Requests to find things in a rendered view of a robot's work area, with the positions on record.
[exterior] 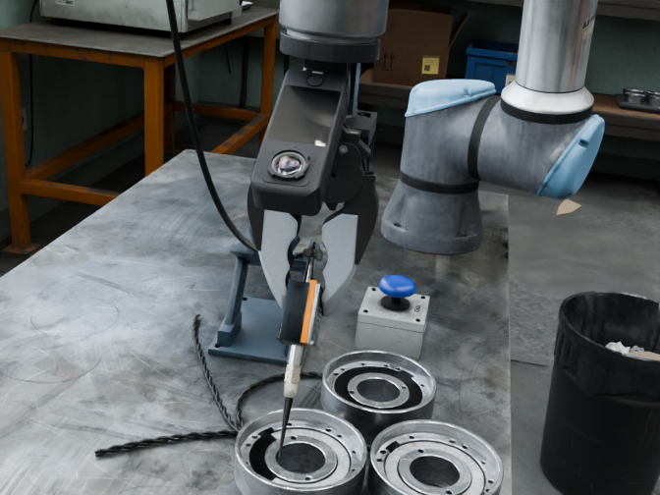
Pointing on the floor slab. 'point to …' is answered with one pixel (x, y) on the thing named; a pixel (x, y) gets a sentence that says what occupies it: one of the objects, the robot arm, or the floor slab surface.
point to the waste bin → (604, 397)
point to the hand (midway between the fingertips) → (304, 301)
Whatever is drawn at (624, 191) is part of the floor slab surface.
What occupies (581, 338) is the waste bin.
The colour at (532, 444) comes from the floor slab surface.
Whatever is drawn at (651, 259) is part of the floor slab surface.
